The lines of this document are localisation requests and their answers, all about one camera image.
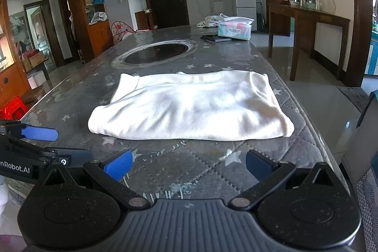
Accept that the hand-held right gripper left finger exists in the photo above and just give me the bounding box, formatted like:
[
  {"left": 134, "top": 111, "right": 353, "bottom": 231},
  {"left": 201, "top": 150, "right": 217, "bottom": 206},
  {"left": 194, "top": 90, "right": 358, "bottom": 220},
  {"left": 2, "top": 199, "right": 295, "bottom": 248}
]
[{"left": 38, "top": 149, "right": 151, "bottom": 211}]

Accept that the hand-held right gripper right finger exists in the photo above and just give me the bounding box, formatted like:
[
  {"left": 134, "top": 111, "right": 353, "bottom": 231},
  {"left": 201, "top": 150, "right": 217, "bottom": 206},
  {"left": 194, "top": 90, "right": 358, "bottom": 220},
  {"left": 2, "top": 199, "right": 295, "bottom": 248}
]
[{"left": 228, "top": 149, "right": 346, "bottom": 211}]

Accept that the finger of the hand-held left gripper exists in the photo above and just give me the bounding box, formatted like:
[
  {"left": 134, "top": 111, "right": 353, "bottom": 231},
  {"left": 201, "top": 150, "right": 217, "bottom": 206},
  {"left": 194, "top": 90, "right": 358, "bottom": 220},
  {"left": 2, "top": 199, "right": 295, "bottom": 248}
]
[
  {"left": 0, "top": 120, "right": 59, "bottom": 142},
  {"left": 7, "top": 137, "right": 95, "bottom": 167}
]

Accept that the cream sweatshirt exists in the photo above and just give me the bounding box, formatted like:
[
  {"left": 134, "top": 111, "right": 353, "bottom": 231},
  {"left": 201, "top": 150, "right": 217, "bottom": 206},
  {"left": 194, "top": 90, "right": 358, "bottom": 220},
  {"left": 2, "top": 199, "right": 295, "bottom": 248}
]
[{"left": 88, "top": 70, "right": 296, "bottom": 141}]

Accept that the red plastic stool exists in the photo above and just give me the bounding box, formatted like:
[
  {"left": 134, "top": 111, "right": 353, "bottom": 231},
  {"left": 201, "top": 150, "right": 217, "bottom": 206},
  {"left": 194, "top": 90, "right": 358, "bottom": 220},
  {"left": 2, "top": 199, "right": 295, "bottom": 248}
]
[{"left": 0, "top": 96, "right": 28, "bottom": 120}]

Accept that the small wooden stool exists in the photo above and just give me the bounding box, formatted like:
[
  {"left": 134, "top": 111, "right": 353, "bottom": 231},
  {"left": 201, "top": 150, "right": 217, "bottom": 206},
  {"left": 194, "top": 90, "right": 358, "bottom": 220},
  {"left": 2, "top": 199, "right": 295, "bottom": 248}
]
[{"left": 21, "top": 88, "right": 46, "bottom": 105}]

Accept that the white storage box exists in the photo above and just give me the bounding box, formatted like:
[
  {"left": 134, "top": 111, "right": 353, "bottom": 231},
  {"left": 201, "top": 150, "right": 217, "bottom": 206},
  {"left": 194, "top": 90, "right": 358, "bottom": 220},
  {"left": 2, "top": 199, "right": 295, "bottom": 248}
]
[{"left": 27, "top": 70, "right": 47, "bottom": 90}]

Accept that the cardboard box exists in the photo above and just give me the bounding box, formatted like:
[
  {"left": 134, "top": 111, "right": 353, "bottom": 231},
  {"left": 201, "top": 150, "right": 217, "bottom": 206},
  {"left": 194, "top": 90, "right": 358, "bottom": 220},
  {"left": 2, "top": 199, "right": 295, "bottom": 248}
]
[{"left": 21, "top": 51, "right": 46, "bottom": 72}]

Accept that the tall wooden display cabinet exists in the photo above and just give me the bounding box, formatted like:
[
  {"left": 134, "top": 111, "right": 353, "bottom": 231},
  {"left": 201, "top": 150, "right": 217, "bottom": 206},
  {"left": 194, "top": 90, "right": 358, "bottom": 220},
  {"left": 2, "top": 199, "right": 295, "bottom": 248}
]
[{"left": 66, "top": 0, "right": 114, "bottom": 64}]

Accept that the round built-in cooktop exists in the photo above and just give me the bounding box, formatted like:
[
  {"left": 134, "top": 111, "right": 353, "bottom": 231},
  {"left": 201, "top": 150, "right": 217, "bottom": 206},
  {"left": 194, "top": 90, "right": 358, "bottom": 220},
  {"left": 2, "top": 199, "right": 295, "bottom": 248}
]
[{"left": 112, "top": 39, "right": 198, "bottom": 69}]

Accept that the dotted play tent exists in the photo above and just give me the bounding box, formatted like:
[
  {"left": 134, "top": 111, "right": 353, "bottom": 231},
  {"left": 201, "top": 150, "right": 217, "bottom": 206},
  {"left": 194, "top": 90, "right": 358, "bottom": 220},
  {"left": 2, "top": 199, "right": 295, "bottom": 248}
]
[{"left": 111, "top": 21, "right": 138, "bottom": 46}]

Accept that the white plastic bag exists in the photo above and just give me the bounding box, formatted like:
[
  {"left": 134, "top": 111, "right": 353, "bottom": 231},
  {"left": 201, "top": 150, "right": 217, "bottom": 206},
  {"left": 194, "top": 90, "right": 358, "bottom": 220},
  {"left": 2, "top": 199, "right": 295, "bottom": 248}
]
[{"left": 89, "top": 12, "right": 107, "bottom": 25}]

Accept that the flat black device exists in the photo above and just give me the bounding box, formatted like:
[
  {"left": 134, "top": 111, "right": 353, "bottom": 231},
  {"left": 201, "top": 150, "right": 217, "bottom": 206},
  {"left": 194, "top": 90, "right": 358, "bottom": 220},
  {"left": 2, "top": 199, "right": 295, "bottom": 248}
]
[{"left": 200, "top": 34, "right": 232, "bottom": 42}]

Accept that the tissue pack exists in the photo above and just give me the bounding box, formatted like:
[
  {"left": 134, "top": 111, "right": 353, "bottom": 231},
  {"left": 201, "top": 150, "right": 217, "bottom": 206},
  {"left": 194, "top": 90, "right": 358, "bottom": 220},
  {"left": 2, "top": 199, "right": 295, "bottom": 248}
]
[{"left": 218, "top": 17, "right": 255, "bottom": 40}]

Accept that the low wooden cabinet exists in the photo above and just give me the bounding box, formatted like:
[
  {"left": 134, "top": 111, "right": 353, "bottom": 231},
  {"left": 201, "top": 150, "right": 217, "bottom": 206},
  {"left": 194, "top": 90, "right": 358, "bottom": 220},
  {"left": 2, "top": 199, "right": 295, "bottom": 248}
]
[{"left": 135, "top": 10, "right": 154, "bottom": 31}]

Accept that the crumpled patterned cloth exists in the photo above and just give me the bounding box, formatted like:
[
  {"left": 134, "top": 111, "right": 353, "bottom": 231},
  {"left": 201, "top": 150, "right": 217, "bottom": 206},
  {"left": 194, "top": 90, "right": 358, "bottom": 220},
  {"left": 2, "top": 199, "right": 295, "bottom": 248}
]
[{"left": 197, "top": 13, "right": 229, "bottom": 28}]

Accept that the wooden sideboard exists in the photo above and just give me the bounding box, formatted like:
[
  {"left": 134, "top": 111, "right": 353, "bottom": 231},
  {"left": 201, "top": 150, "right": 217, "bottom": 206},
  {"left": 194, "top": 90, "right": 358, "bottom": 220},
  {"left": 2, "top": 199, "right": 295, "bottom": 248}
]
[{"left": 267, "top": 1, "right": 350, "bottom": 81}]

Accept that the light blue cabinet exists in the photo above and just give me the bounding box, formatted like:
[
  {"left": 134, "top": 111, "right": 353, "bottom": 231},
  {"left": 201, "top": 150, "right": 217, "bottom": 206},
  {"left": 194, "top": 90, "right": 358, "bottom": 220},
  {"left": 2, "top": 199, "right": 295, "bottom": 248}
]
[{"left": 365, "top": 34, "right": 378, "bottom": 75}]

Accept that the white water dispenser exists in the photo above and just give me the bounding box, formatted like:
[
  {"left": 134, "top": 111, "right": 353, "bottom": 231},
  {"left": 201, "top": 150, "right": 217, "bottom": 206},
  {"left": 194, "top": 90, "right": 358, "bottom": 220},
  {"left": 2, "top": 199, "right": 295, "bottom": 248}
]
[{"left": 210, "top": 0, "right": 234, "bottom": 19}]

